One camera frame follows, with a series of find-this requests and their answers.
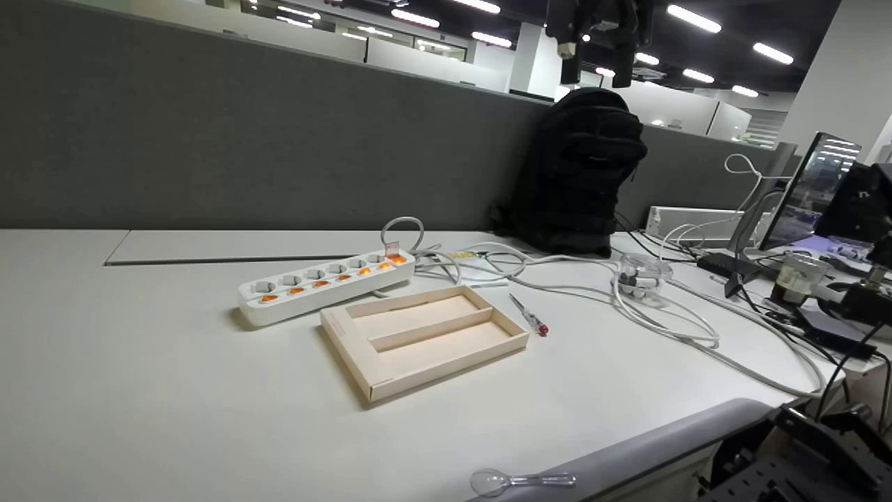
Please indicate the white rectangular box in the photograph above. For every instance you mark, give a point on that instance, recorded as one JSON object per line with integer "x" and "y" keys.
{"x": 693, "y": 224}

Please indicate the black perforated board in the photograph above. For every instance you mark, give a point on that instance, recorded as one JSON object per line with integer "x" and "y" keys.
{"x": 799, "y": 465}

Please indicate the black pen with red tip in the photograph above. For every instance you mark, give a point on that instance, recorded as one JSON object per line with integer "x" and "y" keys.
{"x": 527, "y": 316}

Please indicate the clear plastic spoon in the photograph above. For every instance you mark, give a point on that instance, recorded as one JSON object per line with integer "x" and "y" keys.
{"x": 506, "y": 481}

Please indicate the gray partition panel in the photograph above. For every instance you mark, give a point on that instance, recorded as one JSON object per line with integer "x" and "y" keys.
{"x": 241, "y": 142}

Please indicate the clear plastic tape dispenser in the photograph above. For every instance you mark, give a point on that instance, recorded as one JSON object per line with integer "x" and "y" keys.
{"x": 643, "y": 274}

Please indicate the white power strip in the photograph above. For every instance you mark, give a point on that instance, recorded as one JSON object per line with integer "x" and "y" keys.
{"x": 321, "y": 285}

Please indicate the black backpack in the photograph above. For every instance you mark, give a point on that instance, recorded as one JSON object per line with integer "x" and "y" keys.
{"x": 574, "y": 172}

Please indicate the long ceiling light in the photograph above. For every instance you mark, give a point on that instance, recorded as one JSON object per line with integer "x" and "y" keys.
{"x": 774, "y": 55}
{"x": 693, "y": 19}
{"x": 417, "y": 19}

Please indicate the light wooden frame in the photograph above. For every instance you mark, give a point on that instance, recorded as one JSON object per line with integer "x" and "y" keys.
{"x": 421, "y": 341}

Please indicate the computer monitor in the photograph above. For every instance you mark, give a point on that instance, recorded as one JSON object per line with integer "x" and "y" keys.
{"x": 808, "y": 190}

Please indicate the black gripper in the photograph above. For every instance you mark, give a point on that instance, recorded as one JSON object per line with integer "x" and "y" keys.
{"x": 601, "y": 25}

